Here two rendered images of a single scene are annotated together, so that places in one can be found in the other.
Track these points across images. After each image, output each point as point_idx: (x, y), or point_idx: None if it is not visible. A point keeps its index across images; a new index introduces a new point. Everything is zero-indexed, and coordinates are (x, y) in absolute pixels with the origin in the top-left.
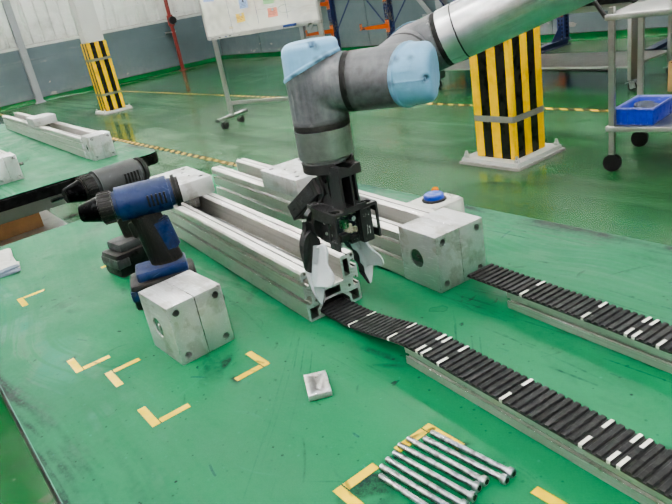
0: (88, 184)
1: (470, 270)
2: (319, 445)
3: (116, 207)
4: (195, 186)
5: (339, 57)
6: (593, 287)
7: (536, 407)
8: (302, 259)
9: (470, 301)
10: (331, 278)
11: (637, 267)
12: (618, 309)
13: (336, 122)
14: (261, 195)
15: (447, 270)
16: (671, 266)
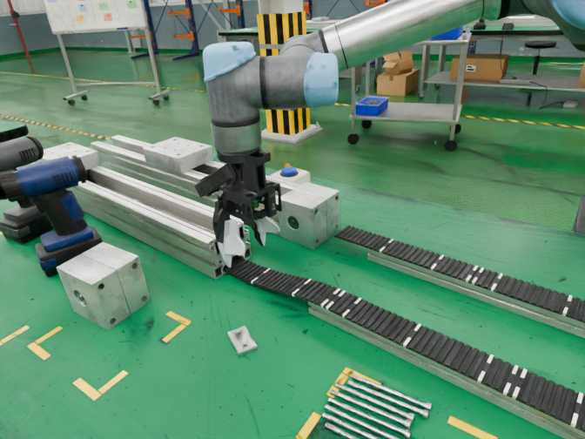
0: None
1: (331, 230)
2: (262, 400)
3: (22, 186)
4: (84, 160)
5: (258, 62)
6: (420, 240)
7: (433, 348)
8: (214, 232)
9: (338, 255)
10: (243, 248)
11: (441, 224)
12: (453, 260)
13: (252, 118)
14: (142, 168)
15: (318, 232)
16: (462, 222)
